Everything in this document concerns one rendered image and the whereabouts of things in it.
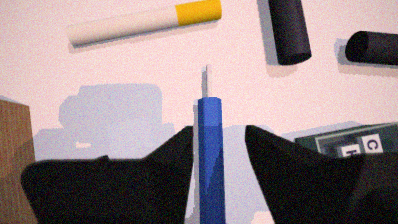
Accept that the blue stylus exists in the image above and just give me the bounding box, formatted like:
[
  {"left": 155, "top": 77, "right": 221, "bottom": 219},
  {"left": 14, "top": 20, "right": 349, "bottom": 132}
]
[{"left": 198, "top": 64, "right": 226, "bottom": 224}]

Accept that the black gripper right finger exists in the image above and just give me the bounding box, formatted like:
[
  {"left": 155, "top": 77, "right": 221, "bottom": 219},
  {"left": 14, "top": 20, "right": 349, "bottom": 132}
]
[{"left": 245, "top": 125, "right": 398, "bottom": 224}]

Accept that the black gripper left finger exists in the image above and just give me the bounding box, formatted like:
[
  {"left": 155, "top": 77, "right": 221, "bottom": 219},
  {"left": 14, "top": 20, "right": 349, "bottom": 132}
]
[{"left": 21, "top": 126, "right": 194, "bottom": 224}]

